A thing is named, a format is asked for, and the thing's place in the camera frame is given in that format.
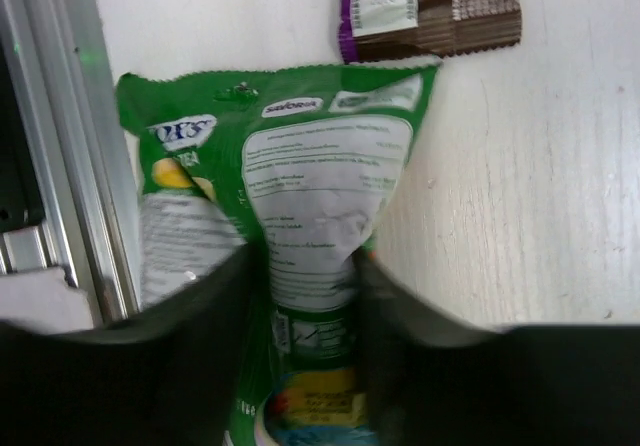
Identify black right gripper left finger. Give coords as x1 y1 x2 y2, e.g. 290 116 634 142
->
1 244 265 445

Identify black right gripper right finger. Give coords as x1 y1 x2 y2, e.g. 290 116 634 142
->
353 251 639 445

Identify green candy bag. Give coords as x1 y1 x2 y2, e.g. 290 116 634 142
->
116 59 440 445

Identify brown chocolate bar wrapper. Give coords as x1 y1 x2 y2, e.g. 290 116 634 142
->
338 0 522 63

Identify aluminium front table rail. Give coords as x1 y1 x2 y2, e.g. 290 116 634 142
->
1 0 140 331

